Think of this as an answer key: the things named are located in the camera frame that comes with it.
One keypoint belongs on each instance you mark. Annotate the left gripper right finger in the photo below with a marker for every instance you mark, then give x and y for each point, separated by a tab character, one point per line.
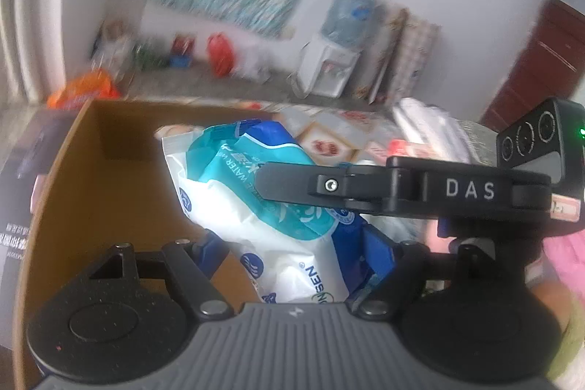
401	271

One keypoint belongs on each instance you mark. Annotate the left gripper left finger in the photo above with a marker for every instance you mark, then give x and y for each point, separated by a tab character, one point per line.
190	267

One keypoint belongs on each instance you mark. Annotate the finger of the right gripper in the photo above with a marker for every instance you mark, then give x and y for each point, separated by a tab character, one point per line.
395	188

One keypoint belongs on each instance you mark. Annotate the blue white wet wipes pack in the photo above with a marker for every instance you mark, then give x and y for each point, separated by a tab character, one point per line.
292	253

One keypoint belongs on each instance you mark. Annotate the person's right hand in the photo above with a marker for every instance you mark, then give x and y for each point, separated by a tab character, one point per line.
557	299

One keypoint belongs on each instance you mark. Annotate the pink quilt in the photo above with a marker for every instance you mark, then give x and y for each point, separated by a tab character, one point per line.
566	252

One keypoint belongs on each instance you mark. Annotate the brown cardboard box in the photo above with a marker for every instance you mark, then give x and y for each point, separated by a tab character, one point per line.
109	184

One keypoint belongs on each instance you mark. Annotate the dark red door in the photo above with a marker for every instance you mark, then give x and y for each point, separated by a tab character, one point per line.
551	65

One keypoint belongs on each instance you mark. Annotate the water dispenser with bottle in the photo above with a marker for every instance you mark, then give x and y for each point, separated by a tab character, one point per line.
330	57

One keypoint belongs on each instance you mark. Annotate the folded checkered mats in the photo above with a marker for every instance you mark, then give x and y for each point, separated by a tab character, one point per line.
394	56

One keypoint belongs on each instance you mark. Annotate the red plastic bag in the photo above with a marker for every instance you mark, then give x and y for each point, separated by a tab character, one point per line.
221	55

